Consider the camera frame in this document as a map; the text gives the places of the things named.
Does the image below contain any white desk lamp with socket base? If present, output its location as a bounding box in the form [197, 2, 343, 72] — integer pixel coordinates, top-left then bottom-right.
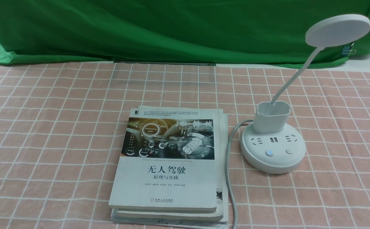
[240, 14, 370, 174]

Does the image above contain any top white self-driving book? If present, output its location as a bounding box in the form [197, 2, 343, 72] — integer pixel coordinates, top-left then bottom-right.
[109, 108, 224, 212]

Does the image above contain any middle white book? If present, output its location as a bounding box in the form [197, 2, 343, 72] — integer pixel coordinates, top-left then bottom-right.
[116, 110, 225, 222]

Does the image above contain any bottom white book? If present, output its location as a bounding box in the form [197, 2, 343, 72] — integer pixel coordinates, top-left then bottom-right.
[110, 105, 229, 229]

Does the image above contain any metal binder clip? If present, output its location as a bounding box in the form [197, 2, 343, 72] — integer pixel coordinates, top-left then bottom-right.
[341, 42, 356, 58]

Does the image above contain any green backdrop cloth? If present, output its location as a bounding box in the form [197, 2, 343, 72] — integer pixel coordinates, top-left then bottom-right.
[0, 0, 370, 68]

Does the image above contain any white lamp power cable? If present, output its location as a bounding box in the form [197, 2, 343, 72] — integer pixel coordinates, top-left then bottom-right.
[224, 120, 254, 229]

